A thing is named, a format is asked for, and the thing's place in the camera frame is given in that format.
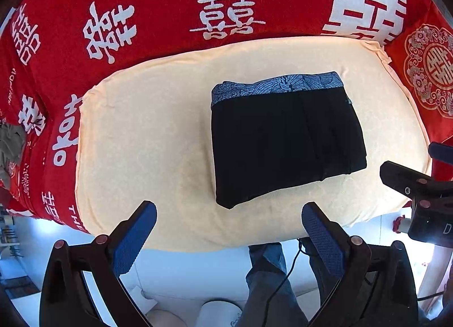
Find small red floor object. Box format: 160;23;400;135
392;215;412;234

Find red ornament cushion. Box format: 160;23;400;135
384;0;453;181

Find black cable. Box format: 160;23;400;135
264;238;313;304

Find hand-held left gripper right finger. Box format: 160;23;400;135
302;201;420;327

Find white slipper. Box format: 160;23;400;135
201;299;245;327

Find person's left leg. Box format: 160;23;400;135
235;242;309;327

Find black pants with patterned waistband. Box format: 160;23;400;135
211;71;367;209

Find cream cloth mat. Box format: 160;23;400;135
75;36;433;253

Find grey crumpled cloth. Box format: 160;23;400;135
0;120;27;190

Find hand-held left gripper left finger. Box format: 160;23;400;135
39;200;158;327

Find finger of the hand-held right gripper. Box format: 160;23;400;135
428;142;453;172
380;160;434;208

